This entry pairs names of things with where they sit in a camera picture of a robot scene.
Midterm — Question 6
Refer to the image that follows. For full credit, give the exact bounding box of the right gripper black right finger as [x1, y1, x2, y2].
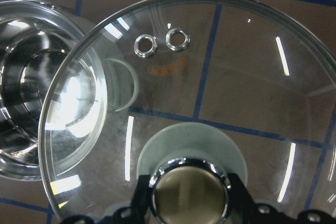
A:
[227, 173, 258, 220]

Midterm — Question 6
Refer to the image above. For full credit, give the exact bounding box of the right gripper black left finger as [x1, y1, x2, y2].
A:
[130, 175, 154, 219]

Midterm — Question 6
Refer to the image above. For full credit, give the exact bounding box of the glass pot lid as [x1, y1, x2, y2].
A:
[41, 0, 335, 223]

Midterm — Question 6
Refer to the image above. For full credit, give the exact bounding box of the pale green electric pot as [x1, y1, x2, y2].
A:
[1, 0, 140, 181]

